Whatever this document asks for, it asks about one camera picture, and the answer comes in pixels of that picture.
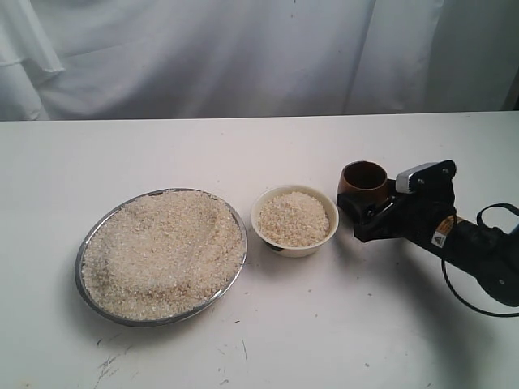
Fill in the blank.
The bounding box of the white bowl of rice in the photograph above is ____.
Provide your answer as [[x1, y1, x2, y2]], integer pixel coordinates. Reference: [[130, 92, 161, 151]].
[[251, 185, 339, 258]]

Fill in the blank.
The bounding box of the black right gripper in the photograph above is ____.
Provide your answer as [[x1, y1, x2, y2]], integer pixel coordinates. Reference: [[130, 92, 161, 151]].
[[337, 178, 518, 307]]

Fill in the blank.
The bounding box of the white backdrop curtain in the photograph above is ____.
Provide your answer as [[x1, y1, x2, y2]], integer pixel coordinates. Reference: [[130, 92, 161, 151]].
[[1, 1, 518, 121]]

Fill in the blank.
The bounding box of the metal plate of rice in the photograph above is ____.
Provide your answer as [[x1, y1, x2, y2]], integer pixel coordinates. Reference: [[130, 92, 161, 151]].
[[74, 188, 247, 327]]

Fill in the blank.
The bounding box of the brown wooden cup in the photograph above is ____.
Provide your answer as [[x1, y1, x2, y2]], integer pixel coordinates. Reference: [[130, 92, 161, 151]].
[[337, 160, 388, 204]]

